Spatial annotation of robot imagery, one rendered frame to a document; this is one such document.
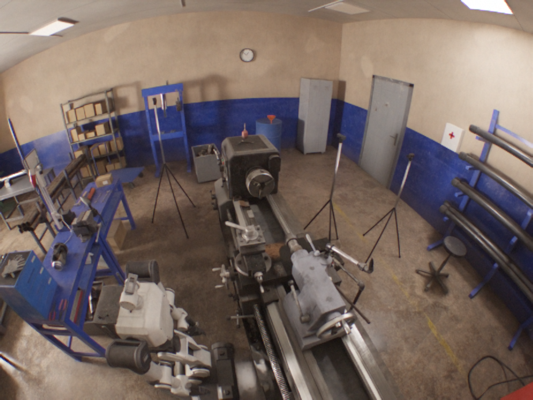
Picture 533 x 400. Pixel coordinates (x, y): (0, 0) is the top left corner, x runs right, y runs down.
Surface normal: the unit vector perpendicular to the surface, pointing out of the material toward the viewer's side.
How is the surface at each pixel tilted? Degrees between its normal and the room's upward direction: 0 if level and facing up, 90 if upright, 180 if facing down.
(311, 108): 90
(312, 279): 0
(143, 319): 0
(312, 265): 0
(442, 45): 90
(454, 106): 90
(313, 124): 90
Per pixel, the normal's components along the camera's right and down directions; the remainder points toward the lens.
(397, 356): 0.02, -0.83
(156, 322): 0.71, -0.65
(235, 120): 0.28, 0.54
